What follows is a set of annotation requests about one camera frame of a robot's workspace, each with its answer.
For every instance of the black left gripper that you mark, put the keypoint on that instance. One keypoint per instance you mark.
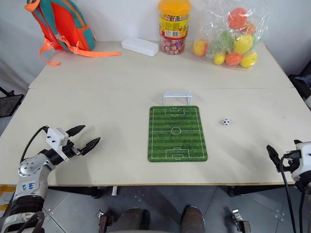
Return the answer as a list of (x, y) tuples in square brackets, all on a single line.
[(69, 151)]

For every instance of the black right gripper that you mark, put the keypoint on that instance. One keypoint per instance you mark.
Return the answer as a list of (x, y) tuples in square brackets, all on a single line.
[(288, 163)]

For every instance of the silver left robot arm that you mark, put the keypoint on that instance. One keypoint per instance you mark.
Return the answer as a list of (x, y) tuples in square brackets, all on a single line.
[(29, 170)]

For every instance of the tiny soccer ball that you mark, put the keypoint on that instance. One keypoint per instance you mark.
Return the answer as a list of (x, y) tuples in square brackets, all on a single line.
[(226, 122)]

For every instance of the green soccer field mat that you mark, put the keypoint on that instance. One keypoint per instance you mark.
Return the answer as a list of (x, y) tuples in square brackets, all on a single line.
[(177, 133)]

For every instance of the black table crossbar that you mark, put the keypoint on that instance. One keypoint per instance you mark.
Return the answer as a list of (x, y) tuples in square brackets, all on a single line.
[(257, 190), (75, 191)]

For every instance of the black equipment beside table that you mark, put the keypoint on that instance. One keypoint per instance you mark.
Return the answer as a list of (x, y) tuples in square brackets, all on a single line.
[(302, 87)]

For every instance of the black mesh chair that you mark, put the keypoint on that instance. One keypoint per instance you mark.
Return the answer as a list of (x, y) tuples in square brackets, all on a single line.
[(9, 104)]

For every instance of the yellow toy mango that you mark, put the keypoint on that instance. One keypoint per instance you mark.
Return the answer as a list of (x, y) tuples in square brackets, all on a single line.
[(249, 59)]

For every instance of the dark rounded shape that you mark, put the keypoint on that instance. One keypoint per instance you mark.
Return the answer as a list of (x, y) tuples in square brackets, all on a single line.
[(193, 218)]

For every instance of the white miniature goal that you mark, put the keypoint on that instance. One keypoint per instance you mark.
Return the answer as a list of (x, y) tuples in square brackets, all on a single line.
[(177, 93)]

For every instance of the orange toy tangerine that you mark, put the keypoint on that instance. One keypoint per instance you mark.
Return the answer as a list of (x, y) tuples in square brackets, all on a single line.
[(233, 59)]

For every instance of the white pencil case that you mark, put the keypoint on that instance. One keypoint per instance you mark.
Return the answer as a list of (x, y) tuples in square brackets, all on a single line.
[(139, 46)]

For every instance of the small yellow toy lemon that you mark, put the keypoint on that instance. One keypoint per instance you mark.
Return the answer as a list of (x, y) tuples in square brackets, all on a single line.
[(219, 58)]

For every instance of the orange teal backpack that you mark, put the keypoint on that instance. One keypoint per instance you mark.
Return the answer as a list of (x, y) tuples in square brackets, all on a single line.
[(65, 24)]

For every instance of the large yellow toy fruit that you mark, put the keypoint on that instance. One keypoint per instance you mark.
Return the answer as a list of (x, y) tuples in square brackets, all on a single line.
[(243, 44)]

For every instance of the green toy vegetable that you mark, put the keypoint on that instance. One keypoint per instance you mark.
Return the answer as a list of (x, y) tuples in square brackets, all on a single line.
[(224, 40)]

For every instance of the red orange toy fruit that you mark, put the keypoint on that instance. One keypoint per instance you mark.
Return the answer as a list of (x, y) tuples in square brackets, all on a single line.
[(251, 28)]

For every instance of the yellow orange toy peach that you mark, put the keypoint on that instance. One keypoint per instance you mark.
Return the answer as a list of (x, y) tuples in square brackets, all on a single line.
[(199, 47)]

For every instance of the clear plastic bag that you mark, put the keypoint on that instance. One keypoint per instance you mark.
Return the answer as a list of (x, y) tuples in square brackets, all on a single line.
[(218, 34)]

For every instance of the orange round toy fruit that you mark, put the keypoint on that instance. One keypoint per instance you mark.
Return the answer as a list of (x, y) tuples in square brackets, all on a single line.
[(237, 18)]

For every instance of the candy jar with orange lid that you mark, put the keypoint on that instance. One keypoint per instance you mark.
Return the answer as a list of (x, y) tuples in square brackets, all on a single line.
[(173, 26)]

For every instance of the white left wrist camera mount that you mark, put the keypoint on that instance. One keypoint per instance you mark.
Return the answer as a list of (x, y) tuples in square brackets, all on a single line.
[(56, 138)]

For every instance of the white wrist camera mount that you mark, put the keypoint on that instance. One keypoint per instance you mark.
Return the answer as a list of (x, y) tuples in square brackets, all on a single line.
[(56, 138), (305, 157)]

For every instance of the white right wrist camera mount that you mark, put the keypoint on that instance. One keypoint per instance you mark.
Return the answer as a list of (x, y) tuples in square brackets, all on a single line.
[(305, 157)]

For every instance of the dark metal bracket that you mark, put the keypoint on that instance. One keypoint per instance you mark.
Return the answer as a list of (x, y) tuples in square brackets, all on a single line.
[(105, 218), (239, 219)]

